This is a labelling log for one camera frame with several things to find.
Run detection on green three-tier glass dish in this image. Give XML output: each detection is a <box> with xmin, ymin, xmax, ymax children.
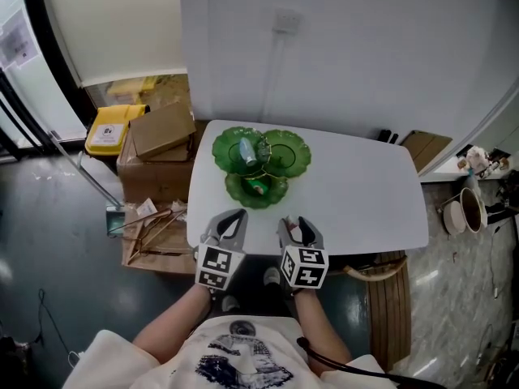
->
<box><xmin>211</xmin><ymin>126</ymin><xmax>312</xmax><ymax>210</ymax></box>

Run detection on beige round tub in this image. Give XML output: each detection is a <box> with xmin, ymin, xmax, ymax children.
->
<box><xmin>460</xmin><ymin>187</ymin><xmax>487</xmax><ymax>233</ymax></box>

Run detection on wooden chair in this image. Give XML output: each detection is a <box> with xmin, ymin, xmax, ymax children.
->
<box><xmin>342</xmin><ymin>253</ymin><xmax>409</xmax><ymax>283</ymax></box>

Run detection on wooden clothes hangers bundle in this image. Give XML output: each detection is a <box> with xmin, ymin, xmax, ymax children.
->
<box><xmin>107</xmin><ymin>207</ymin><xmax>187</xmax><ymax>265</ymax></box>

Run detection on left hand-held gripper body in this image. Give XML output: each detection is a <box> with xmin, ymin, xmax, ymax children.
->
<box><xmin>195</xmin><ymin>235</ymin><xmax>248</xmax><ymax>291</ymax></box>

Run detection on person's left forearm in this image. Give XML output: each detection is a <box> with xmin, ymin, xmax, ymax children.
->
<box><xmin>131</xmin><ymin>284</ymin><xmax>212</xmax><ymax>364</ymax></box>

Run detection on white wall cable conduit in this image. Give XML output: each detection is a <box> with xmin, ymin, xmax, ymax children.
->
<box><xmin>265</xmin><ymin>33</ymin><xmax>285</xmax><ymax>123</ymax></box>

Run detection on paper notice on glass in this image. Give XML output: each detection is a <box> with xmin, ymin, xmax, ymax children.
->
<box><xmin>0</xmin><ymin>10</ymin><xmax>40</xmax><ymax>71</ymax></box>

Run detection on plush toys on counter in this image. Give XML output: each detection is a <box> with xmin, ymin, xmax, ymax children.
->
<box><xmin>457</xmin><ymin>144</ymin><xmax>510</xmax><ymax>173</ymax></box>

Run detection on flat cardboard box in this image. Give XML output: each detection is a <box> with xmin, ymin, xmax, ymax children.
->
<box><xmin>128</xmin><ymin>101</ymin><xmax>197</xmax><ymax>162</ymax></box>

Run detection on white paper tag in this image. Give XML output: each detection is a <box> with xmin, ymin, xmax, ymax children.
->
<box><xmin>135</xmin><ymin>197</ymin><xmax>158</xmax><ymax>218</ymax></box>

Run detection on leaning cardboard sheet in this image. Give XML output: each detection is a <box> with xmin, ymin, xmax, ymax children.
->
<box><xmin>399</xmin><ymin>130</ymin><xmax>453</xmax><ymax>176</ymax></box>

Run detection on yellow plastic bin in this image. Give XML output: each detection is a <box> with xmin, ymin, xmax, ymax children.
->
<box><xmin>84</xmin><ymin>103</ymin><xmax>151</xmax><ymax>161</ymax></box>

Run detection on light blue small packet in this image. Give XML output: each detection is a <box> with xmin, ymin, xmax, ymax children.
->
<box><xmin>238</xmin><ymin>137</ymin><xmax>258</xmax><ymax>167</ymax></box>

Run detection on large cardboard box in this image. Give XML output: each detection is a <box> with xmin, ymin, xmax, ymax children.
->
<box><xmin>116</xmin><ymin>119</ymin><xmax>208</xmax><ymax>204</ymax></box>

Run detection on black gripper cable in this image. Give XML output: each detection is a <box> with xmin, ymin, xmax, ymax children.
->
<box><xmin>296</xmin><ymin>336</ymin><xmax>406</xmax><ymax>384</ymax></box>

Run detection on person's white printed shirt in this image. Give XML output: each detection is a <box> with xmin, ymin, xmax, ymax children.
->
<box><xmin>62</xmin><ymin>315</ymin><xmax>397</xmax><ymax>389</ymax></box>

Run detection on grey-green dustpan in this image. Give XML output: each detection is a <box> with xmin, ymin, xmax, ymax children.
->
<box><xmin>105</xmin><ymin>203</ymin><xmax>125</xmax><ymax>238</ymax></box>

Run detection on small beige round basket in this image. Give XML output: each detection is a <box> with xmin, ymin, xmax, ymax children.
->
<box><xmin>442</xmin><ymin>199</ymin><xmax>467</xmax><ymax>235</ymax></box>

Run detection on person's right forearm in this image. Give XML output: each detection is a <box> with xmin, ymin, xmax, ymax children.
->
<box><xmin>294</xmin><ymin>289</ymin><xmax>353</xmax><ymax>374</ymax></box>

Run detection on metal pole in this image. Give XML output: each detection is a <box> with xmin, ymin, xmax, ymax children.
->
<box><xmin>48</xmin><ymin>130</ymin><xmax>122</xmax><ymax>208</ymax></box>

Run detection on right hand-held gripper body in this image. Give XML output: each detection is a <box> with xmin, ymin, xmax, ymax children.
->
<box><xmin>279</xmin><ymin>243</ymin><xmax>330</xmax><ymax>295</ymax></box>

